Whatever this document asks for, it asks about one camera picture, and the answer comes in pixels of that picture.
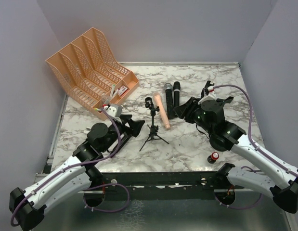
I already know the red white staples box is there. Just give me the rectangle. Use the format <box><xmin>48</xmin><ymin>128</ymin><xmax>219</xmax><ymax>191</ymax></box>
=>
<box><xmin>117</xmin><ymin>85</ymin><xmax>128</xmax><ymax>96</ymax></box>

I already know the black tripod microphone stand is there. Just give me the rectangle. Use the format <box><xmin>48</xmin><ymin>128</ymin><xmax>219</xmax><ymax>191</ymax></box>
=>
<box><xmin>139</xmin><ymin>97</ymin><xmax>169</xmax><ymax>151</ymax></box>

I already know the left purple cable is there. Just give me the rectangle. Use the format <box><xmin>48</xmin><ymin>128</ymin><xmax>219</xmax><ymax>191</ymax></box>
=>
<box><xmin>10</xmin><ymin>107</ymin><xmax>130</xmax><ymax>228</ymax></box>

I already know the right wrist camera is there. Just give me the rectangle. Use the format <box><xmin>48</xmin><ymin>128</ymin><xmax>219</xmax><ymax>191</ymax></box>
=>
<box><xmin>198</xmin><ymin>90</ymin><xmax>217</xmax><ymax>105</ymax></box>

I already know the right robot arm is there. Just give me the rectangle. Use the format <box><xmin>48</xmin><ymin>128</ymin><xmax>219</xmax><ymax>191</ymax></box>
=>
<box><xmin>174</xmin><ymin>97</ymin><xmax>298</xmax><ymax>214</ymax></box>

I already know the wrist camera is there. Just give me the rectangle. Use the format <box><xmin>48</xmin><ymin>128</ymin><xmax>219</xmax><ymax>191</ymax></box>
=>
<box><xmin>198</xmin><ymin>90</ymin><xmax>217</xmax><ymax>105</ymax></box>
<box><xmin>104</xmin><ymin>103</ymin><xmax>122</xmax><ymax>118</ymax></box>

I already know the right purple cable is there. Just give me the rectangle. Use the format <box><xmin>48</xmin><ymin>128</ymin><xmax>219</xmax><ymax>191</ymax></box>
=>
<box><xmin>212</xmin><ymin>84</ymin><xmax>298</xmax><ymax>209</ymax></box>

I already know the peach pink microphone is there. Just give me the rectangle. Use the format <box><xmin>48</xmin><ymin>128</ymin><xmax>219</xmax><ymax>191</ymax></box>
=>
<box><xmin>153</xmin><ymin>92</ymin><xmax>170</xmax><ymax>129</ymax></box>

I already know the white green-tipped marker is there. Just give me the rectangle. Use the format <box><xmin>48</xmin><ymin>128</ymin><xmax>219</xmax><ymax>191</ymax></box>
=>
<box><xmin>110</xmin><ymin>84</ymin><xmax>116</xmax><ymax>98</ymax></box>

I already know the purple cable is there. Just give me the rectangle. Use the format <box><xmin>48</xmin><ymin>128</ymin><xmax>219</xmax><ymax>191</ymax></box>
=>
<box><xmin>212</xmin><ymin>84</ymin><xmax>298</xmax><ymax>209</ymax></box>
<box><xmin>10</xmin><ymin>107</ymin><xmax>130</xmax><ymax>228</ymax></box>

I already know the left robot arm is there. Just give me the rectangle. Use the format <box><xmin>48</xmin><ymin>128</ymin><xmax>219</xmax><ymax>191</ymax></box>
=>
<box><xmin>9</xmin><ymin>115</ymin><xmax>145</xmax><ymax>231</ymax></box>

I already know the black microphone silver grille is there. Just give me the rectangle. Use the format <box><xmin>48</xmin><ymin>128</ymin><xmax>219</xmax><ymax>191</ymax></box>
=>
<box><xmin>164</xmin><ymin>83</ymin><xmax>175</xmax><ymax>120</ymax></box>

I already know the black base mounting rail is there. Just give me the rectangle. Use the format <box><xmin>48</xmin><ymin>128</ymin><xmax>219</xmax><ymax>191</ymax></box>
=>
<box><xmin>83</xmin><ymin>170</ymin><xmax>231</xmax><ymax>205</ymax></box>

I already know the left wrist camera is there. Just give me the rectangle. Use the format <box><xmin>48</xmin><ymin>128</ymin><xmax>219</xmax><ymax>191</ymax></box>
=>
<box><xmin>104</xmin><ymin>103</ymin><xmax>122</xmax><ymax>118</ymax></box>

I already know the red black small bottle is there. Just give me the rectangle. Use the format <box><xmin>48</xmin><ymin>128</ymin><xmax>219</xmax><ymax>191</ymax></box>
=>
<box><xmin>207</xmin><ymin>152</ymin><xmax>219</xmax><ymax>164</ymax></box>

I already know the peach plastic file organizer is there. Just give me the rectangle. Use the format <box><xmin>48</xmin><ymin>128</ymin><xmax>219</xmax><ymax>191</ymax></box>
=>
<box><xmin>46</xmin><ymin>27</ymin><xmax>139</xmax><ymax>120</ymax></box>

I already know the black microphone white band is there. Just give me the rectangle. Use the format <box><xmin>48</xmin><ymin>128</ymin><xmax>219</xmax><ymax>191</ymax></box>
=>
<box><xmin>107</xmin><ymin>135</ymin><xmax>131</xmax><ymax>153</ymax></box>

